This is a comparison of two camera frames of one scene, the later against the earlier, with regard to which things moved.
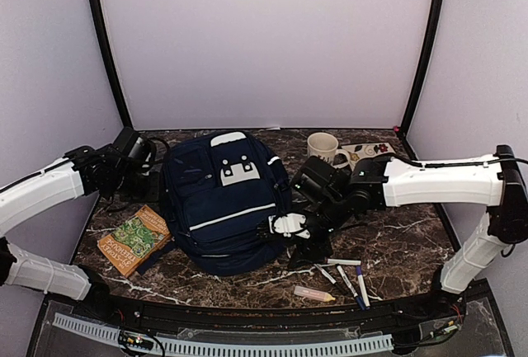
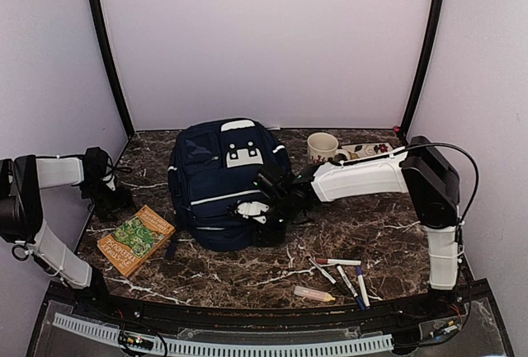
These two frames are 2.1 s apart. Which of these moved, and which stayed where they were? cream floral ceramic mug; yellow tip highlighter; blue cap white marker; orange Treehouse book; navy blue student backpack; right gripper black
Moved: right gripper black; navy blue student backpack
Stayed: cream floral ceramic mug; orange Treehouse book; yellow tip highlighter; blue cap white marker
